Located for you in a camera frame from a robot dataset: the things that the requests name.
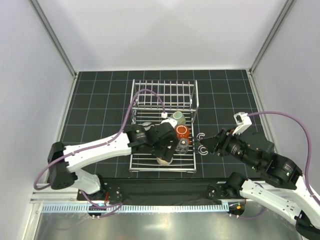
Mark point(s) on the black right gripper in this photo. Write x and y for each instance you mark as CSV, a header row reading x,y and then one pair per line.
x,y
219,141

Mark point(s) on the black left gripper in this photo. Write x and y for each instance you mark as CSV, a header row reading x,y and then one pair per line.
x,y
167,153

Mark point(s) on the clear glass mug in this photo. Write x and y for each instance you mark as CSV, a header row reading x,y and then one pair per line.
x,y
147,125

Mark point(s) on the small clear shot glass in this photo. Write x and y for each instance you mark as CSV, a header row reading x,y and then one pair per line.
x,y
182,147

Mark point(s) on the cream brown ceramic cup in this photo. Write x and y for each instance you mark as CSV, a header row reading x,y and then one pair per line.
x,y
163,162

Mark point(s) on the orange brown ceramic mug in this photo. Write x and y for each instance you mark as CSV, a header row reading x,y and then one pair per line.
x,y
183,132

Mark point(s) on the mint green ceramic mug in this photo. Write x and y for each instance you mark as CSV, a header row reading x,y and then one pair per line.
x,y
179,117

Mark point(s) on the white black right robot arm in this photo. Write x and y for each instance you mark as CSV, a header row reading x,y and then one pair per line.
x,y
280,172

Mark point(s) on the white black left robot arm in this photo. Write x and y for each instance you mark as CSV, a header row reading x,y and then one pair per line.
x,y
66,163

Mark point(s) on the black grid table mat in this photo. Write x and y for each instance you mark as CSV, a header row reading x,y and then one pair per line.
x,y
99,101

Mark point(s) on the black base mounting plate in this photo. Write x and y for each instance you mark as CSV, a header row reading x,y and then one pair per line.
x,y
167,191

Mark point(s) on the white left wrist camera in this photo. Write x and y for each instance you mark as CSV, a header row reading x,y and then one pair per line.
x,y
167,119

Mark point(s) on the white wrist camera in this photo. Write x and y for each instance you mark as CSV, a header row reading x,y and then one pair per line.
x,y
167,119
243,122

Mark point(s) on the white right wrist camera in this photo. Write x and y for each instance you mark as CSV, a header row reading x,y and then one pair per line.
x,y
243,122

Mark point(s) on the chrome wire dish rack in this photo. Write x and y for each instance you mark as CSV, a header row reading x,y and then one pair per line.
x,y
152,97

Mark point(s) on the perforated aluminium cable rail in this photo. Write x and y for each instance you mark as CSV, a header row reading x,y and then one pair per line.
x,y
88,208

